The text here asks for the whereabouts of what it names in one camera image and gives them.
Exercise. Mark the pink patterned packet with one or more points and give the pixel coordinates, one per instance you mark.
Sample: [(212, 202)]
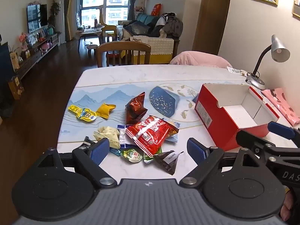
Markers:
[(283, 105)]

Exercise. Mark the red cardboard box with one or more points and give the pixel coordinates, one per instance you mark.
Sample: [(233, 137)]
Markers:
[(211, 119)]

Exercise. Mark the red snack bag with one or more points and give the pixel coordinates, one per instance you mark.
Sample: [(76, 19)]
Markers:
[(151, 133)]

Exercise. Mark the small black snack packet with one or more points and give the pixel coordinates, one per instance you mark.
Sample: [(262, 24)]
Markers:
[(88, 141)]

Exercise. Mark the white standing air conditioner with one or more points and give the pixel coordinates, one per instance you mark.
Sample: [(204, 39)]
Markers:
[(60, 16)]

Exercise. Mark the light blue snack packet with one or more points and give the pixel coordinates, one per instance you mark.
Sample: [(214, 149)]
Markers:
[(172, 138)]

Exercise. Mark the black triangular snack packet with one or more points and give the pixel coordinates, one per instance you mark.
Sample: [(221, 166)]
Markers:
[(170, 161)]

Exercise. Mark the wooden tv cabinet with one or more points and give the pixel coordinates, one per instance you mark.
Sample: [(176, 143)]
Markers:
[(37, 54)]

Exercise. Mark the cluttered sofa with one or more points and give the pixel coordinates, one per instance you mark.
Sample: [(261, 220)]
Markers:
[(159, 44)]

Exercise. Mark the yellow snack packet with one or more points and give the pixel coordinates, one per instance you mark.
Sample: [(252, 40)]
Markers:
[(105, 109)]

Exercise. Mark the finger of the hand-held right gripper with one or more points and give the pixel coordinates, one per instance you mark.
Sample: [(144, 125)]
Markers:
[(281, 130), (248, 139)]

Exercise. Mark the wooden dining chair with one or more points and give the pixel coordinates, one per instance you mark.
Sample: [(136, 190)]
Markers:
[(123, 46)]

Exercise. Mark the television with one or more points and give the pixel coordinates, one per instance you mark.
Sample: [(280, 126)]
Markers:
[(36, 17)]

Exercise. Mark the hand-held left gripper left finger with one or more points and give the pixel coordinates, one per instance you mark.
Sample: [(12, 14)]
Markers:
[(99, 151)]

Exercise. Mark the wooden coffee table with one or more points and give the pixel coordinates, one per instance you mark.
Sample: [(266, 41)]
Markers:
[(90, 32)]

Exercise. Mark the pink chair cover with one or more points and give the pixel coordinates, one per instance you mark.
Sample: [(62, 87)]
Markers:
[(199, 58)]

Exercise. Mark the person's right hand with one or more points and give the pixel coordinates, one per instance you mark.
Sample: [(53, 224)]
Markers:
[(287, 208)]

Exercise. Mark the brown foil snack packet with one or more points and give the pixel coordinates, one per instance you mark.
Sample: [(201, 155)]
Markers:
[(136, 109)]

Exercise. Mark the silver desk lamp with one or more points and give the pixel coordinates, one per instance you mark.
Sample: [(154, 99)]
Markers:
[(277, 49)]

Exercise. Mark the tall green plant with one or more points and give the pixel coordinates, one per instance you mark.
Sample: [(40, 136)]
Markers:
[(54, 11)]

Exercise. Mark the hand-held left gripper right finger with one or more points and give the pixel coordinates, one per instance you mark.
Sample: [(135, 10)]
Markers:
[(195, 152)]

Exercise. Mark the blue candy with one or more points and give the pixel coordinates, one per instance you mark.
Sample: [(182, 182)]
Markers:
[(116, 151)]

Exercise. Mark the small wooden stool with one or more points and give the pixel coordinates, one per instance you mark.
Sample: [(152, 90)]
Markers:
[(91, 47)]

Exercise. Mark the wooden door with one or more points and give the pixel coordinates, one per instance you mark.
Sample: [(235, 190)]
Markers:
[(211, 21)]

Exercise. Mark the green snack bar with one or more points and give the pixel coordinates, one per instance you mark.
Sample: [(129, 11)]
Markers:
[(148, 160)]

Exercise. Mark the red gift bag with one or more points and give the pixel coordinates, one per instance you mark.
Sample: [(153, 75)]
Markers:
[(156, 9)]

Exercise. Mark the yellow jelly cup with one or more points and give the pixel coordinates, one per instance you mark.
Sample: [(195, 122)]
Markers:
[(82, 114)]

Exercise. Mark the clear wrapper near lamp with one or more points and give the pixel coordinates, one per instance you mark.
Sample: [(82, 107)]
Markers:
[(236, 71)]

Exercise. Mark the cream snack packet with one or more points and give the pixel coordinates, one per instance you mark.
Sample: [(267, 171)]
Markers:
[(109, 133)]

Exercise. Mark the wooden armchair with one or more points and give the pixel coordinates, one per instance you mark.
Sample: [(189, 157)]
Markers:
[(109, 27)]

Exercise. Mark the beige curtain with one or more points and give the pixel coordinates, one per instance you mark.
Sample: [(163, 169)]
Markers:
[(68, 9)]

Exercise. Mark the green jelly cup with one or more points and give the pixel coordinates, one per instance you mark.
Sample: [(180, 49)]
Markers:
[(132, 155)]

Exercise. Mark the blue and white snack packet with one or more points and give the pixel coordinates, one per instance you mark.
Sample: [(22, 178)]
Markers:
[(121, 133)]

